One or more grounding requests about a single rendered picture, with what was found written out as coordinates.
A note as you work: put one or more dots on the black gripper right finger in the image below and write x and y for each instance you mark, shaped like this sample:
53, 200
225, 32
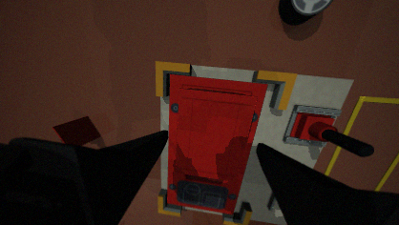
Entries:
309, 197

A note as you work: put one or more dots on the yellow rectangular frame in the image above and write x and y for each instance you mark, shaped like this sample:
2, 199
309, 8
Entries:
348, 127

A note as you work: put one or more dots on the black toy tyre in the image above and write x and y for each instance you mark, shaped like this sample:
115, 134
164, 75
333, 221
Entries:
296, 12

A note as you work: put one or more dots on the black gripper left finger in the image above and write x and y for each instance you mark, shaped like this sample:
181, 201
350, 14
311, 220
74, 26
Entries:
106, 179

